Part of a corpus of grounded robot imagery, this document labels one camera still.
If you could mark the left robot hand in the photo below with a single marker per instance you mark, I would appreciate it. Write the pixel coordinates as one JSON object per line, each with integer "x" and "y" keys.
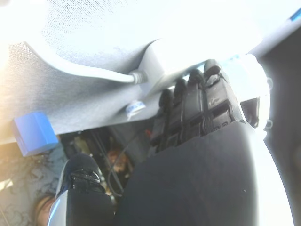
{"x": 188, "y": 179}

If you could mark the white blue power strip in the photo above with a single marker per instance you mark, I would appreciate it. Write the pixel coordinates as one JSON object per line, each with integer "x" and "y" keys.
{"x": 154, "y": 58}

